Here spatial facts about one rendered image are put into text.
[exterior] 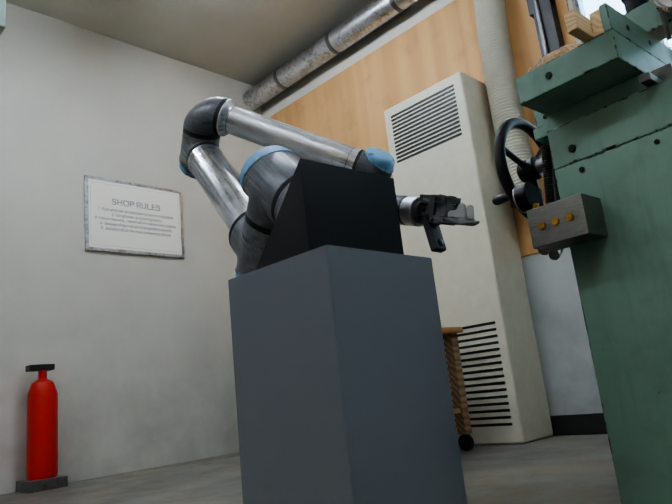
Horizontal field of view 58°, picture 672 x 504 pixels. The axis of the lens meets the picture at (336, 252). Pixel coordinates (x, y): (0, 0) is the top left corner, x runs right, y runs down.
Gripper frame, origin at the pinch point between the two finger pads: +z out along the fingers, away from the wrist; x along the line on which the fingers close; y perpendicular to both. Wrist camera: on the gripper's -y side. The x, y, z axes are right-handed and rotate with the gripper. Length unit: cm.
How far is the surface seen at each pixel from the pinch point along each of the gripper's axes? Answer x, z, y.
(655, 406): -15, 58, -30
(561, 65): -24, 35, 32
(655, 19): 3, 39, 49
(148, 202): 16, -269, -7
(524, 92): -24.6, 27.6, 27.4
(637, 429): -15, 56, -35
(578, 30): -29, 41, 37
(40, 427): -51, -203, -121
